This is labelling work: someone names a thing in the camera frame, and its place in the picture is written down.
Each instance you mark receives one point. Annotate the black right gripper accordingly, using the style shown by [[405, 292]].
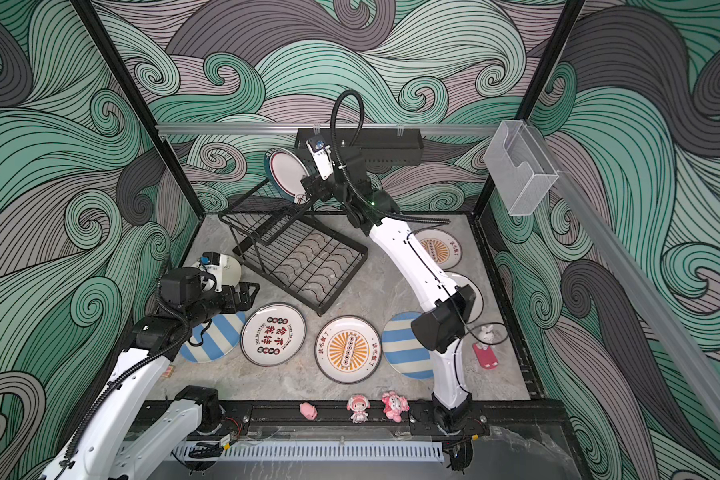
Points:
[[330, 185]]

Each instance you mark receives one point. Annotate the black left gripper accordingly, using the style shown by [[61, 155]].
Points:
[[233, 306]]

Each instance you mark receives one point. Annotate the green red rimmed white plate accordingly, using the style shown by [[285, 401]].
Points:
[[286, 172]]

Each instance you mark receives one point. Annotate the orange sunburst plate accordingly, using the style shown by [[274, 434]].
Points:
[[348, 350], [442, 247]]

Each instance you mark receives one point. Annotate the blue white striped plate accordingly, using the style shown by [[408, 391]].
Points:
[[222, 337], [403, 351]]

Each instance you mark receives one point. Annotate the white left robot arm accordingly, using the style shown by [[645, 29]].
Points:
[[186, 297]]

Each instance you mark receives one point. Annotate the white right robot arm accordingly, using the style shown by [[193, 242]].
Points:
[[446, 305]]

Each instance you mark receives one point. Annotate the cream floral plate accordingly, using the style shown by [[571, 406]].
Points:
[[231, 270]]

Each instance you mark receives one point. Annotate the white plate red Chinese characters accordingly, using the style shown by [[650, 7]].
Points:
[[273, 335]]

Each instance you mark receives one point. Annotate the small pink pig toy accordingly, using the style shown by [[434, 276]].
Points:
[[308, 411]]

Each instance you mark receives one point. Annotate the pink hooded doll figurine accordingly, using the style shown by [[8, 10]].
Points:
[[358, 405]]

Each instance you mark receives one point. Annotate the pink plush creature toy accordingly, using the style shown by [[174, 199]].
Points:
[[395, 406]]

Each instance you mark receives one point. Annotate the white bunny figurine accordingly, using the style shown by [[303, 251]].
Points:
[[486, 336]]

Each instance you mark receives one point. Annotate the black wall-mounted tray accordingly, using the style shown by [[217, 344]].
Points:
[[381, 148]]

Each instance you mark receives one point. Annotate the black wire dish rack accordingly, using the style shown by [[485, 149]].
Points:
[[284, 243]]

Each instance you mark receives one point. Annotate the clear acrylic wall holder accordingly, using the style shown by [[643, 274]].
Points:
[[520, 163]]

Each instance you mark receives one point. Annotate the aluminium wall rail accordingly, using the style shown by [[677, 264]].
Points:
[[252, 128]]

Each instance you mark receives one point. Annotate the white slotted cable duct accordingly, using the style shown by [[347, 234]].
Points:
[[320, 451]]

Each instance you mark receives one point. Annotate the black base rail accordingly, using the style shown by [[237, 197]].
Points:
[[256, 418]]

